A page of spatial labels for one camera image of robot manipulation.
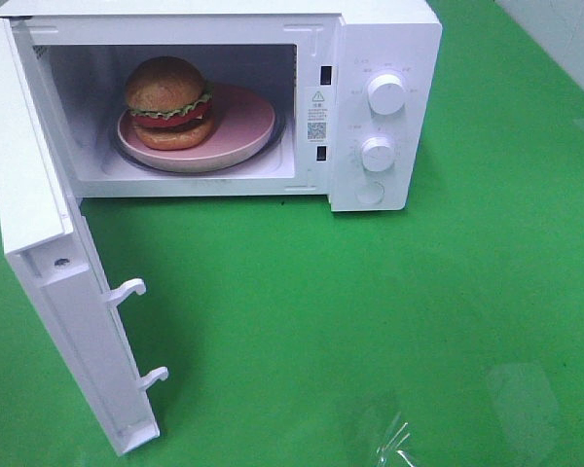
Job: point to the round door release button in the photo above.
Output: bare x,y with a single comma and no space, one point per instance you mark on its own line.
370,193

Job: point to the pink round plate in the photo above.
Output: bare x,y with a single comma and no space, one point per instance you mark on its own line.
241,101

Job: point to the clear tape strip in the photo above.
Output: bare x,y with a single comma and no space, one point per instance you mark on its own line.
394,450

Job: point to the white microwave door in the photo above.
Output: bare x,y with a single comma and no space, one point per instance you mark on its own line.
48,244

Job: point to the glass microwave turntable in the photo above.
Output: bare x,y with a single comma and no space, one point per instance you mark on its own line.
277,131

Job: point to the burger with lettuce tomato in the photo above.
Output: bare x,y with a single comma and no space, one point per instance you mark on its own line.
169,103

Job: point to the upper white microwave knob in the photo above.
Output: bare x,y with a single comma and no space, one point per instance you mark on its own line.
386,93

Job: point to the clear tape patch right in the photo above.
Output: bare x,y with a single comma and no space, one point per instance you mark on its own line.
527,410

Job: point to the lower white microwave knob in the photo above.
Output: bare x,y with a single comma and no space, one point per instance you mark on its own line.
378,154

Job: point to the white microwave oven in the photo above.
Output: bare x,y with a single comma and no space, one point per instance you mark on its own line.
312,60

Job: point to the white microwave knob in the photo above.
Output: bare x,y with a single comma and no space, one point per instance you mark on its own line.
386,93
378,154

